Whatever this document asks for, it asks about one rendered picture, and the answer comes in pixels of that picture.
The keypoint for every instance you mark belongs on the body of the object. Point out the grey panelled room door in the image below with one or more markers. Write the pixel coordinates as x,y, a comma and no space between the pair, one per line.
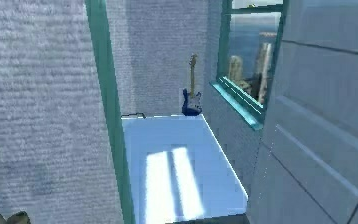
317,126

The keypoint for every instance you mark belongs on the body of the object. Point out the brown lumpy object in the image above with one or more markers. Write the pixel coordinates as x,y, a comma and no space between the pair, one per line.
10,219

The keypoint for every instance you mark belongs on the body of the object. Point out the teal door frame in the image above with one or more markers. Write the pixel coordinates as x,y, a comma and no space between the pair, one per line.
111,110

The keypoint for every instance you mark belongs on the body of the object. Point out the teal framed window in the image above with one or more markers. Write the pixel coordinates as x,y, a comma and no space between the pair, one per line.
250,60

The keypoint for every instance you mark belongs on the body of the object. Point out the blue electric guitar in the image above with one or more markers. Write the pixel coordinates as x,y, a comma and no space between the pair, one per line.
190,102

